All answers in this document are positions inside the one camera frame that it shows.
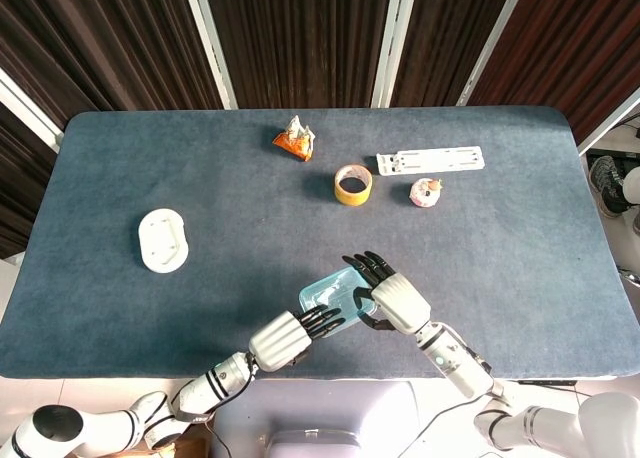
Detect white perforated plastic plate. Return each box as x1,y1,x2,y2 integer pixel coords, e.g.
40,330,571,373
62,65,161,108
375,145,487,177

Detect crumpled orange snack bag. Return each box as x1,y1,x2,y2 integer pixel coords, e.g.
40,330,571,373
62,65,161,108
272,114,317,163

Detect white metal partition post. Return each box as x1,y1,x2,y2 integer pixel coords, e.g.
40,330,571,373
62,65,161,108
455,0,529,107
180,0,239,110
370,0,420,109
0,67,65,152
577,85,640,155

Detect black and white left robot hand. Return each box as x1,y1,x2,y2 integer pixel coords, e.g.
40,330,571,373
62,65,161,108
248,305,347,373

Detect blue felt table mat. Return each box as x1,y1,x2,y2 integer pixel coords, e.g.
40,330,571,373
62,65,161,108
0,106,640,382

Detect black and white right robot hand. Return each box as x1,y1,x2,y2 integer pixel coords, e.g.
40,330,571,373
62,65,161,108
341,251,432,335

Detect white round object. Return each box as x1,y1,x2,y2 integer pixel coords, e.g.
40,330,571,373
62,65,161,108
623,169,640,214

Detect grey knit sneakers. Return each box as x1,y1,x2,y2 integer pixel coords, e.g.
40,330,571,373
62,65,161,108
588,155,632,218

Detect grey robot torso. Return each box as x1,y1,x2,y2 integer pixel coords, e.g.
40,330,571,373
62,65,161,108
209,379,481,458

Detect yellow tape roll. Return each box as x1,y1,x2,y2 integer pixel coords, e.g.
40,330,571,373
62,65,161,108
334,164,374,208

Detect white oval plastic part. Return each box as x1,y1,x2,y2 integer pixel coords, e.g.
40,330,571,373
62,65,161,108
137,207,190,273

